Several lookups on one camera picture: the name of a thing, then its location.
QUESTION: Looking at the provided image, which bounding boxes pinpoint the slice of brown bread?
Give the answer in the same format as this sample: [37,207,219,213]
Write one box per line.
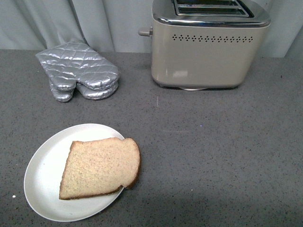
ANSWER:
[59,138,141,200]

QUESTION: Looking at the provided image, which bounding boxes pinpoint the beige two-slot toaster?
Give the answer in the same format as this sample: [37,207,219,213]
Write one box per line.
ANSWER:
[138,0,270,90]

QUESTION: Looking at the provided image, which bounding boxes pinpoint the silver quilted oven mitt top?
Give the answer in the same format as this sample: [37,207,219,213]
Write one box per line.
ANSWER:
[36,41,119,91]

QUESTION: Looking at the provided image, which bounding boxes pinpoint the grey curtain backdrop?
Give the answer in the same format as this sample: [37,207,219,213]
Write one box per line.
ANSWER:
[0,0,303,59]

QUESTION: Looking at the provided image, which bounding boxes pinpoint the white round plate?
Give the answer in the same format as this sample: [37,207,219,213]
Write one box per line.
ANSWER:
[24,123,124,222]

